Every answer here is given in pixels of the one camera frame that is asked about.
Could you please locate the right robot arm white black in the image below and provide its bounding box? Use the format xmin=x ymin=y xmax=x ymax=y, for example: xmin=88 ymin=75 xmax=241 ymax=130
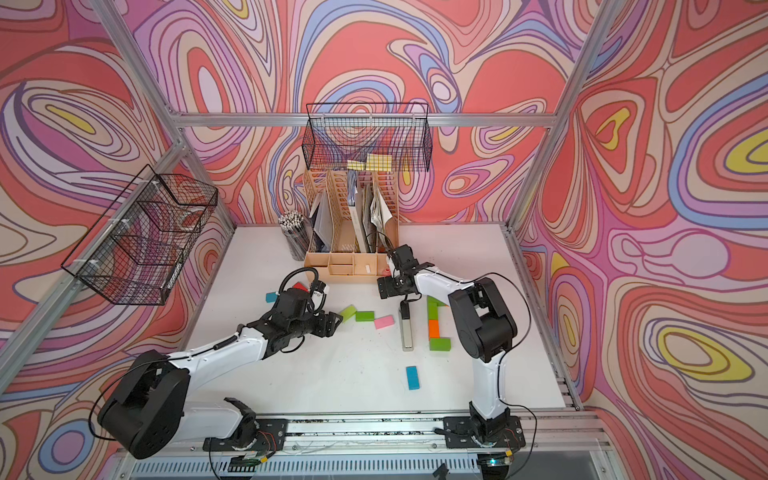
xmin=377 ymin=245 xmax=525 ymax=453

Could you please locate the yellow sticky note block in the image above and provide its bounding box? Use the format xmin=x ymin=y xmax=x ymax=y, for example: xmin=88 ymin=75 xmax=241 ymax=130
xmin=346 ymin=154 xmax=394 ymax=172

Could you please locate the clear cup of pencils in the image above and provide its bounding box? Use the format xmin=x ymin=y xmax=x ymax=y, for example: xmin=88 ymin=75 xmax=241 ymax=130
xmin=278 ymin=211 xmax=312 ymax=261

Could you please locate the green block carried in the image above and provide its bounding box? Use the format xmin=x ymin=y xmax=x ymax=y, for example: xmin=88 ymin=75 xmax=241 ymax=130
xmin=427 ymin=303 xmax=439 ymax=321

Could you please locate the orange block front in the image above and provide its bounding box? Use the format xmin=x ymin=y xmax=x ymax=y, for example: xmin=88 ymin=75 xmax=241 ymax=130
xmin=428 ymin=319 xmax=441 ymax=339

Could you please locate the green block middle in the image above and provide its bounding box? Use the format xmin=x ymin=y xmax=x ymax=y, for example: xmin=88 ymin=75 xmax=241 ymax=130
xmin=355 ymin=310 xmax=376 ymax=322

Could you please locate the light green block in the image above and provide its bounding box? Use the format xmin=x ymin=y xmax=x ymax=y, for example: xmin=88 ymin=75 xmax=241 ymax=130
xmin=340 ymin=305 xmax=357 ymax=322

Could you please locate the left black wire basket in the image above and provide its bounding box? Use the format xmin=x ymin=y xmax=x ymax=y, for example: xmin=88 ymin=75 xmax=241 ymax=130
xmin=61 ymin=165 xmax=219 ymax=306

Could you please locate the back black wire basket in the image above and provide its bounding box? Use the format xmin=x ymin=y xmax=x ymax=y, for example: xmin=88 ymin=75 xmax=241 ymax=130
xmin=302 ymin=101 xmax=433 ymax=173

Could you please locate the black wire basket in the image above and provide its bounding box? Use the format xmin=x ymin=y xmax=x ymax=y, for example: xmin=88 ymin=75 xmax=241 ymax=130
xmin=302 ymin=101 xmax=433 ymax=173
xmin=61 ymin=165 xmax=219 ymax=306

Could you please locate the black white stapler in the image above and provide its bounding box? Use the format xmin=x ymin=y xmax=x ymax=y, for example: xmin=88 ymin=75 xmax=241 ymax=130
xmin=399 ymin=299 xmax=414 ymax=352

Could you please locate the pink wooden block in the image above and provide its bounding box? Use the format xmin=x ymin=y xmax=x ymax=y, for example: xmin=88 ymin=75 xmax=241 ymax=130
xmin=374 ymin=315 xmax=395 ymax=330

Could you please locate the metal base rail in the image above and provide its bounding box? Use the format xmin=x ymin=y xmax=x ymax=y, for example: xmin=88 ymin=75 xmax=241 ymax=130
xmin=203 ymin=410 xmax=601 ymax=469

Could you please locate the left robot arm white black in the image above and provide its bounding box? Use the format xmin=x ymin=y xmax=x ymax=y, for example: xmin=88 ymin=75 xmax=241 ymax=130
xmin=96 ymin=288 xmax=343 ymax=459

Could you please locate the teal block front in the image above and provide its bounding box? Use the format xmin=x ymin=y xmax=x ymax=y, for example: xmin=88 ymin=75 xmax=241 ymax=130
xmin=405 ymin=366 xmax=420 ymax=391

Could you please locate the beige desk organizer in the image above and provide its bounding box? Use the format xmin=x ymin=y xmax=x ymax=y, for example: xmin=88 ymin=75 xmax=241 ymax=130
xmin=304 ymin=171 xmax=400 ymax=283

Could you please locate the green block long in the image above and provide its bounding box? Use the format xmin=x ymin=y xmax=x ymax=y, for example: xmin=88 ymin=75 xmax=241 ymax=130
xmin=427 ymin=296 xmax=447 ymax=307

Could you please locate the dark green block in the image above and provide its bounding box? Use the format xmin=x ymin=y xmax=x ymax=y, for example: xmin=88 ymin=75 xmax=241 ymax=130
xmin=429 ymin=337 xmax=452 ymax=352

